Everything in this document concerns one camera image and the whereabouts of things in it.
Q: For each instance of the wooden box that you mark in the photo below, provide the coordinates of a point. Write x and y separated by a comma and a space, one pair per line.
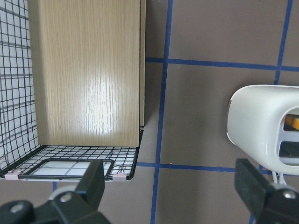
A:
88, 71

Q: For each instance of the toast bread slice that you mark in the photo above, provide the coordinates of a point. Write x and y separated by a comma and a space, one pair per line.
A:
292, 122

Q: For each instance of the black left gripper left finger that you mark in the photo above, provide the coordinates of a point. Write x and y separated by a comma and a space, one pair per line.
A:
78, 206

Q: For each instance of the wire basket with checked cloth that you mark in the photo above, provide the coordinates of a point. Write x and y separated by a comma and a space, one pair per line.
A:
21, 156

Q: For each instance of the white toaster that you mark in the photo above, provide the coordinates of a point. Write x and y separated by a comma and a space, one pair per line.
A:
255, 124

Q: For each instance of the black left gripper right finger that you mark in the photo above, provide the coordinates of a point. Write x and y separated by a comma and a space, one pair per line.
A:
268, 203

